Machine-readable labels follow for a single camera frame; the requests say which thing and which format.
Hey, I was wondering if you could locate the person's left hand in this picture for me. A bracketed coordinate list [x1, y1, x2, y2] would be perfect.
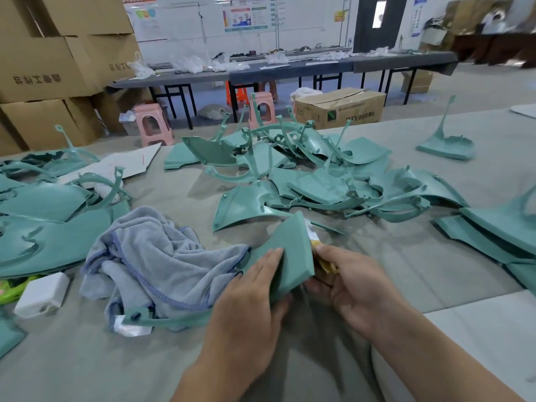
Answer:
[171, 248, 293, 402]

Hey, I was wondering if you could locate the person's right hand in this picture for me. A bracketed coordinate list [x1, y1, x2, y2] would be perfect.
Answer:
[303, 243, 411, 340]

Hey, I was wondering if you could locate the yellow-handled deburring knife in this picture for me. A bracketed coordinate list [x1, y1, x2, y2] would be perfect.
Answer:
[305, 220, 340, 276]

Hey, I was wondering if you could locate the single green plastic part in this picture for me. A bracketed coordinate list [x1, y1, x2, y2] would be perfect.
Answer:
[121, 212, 317, 332]

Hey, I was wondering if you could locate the grey-blue wiping cloth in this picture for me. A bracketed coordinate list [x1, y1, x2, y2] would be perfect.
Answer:
[79, 205, 252, 332]

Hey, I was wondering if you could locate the brown cardboard box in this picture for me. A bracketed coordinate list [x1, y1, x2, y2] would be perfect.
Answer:
[293, 88, 387, 131]

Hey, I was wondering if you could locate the pile of green plastic parts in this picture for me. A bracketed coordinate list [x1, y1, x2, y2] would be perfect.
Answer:
[0, 94, 536, 358]

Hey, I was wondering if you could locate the stack of brown cardboard boxes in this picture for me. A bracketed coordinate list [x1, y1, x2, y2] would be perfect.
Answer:
[0, 0, 154, 157]

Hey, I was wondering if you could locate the person's right forearm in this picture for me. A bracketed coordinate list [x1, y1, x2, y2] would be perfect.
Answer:
[372, 301, 524, 402]

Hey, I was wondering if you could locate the white foam sheet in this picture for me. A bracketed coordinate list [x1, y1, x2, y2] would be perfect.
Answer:
[371, 289, 536, 402]

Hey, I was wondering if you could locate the white power adapter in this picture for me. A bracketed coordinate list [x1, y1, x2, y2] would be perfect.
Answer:
[13, 272, 71, 320]

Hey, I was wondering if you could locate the pink plastic stool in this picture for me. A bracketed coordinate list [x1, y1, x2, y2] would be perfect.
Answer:
[247, 91, 277, 129]
[133, 102, 176, 148]

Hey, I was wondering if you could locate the white paper sheet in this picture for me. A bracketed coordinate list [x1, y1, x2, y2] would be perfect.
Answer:
[59, 143, 162, 188]

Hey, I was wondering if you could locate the long grey work table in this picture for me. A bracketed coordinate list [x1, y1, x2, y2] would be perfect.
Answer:
[107, 50, 460, 129]

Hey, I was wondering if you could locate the orange object under table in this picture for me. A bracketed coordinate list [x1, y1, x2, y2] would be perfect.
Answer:
[225, 79, 251, 109]

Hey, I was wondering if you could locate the green and yellow gadget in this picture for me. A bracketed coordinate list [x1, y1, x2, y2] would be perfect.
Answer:
[0, 277, 39, 307]

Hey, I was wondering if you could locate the dark door with window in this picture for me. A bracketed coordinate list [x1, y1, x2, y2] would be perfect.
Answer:
[352, 0, 410, 54]

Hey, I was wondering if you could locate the heap of clear plastic bags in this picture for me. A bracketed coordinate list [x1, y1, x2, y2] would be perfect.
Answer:
[127, 51, 244, 80]

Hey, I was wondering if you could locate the colourful wall poster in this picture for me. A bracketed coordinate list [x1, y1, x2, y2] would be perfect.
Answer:
[222, 2, 273, 34]

